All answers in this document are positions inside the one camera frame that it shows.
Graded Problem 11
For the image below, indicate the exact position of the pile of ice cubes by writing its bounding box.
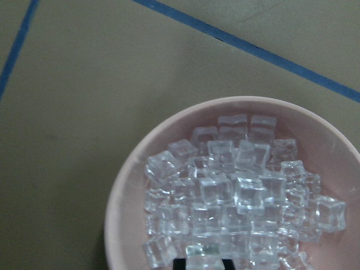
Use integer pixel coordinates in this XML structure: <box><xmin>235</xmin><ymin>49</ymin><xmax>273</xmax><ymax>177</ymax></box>
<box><xmin>143</xmin><ymin>114</ymin><xmax>346</xmax><ymax>269</ymax></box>

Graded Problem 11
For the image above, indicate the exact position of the pink bowl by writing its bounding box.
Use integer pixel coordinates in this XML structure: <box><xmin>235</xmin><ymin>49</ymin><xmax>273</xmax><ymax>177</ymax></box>
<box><xmin>105</xmin><ymin>96</ymin><xmax>359</xmax><ymax>269</ymax></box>

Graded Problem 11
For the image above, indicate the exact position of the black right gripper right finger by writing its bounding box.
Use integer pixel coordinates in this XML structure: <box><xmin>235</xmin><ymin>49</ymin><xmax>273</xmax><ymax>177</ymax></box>
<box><xmin>222</xmin><ymin>259</ymin><xmax>234</xmax><ymax>270</ymax></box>

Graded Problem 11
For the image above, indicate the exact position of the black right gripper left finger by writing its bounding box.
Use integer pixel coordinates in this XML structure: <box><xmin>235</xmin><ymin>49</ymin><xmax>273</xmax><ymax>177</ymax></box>
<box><xmin>172</xmin><ymin>258</ymin><xmax>186</xmax><ymax>270</ymax></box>

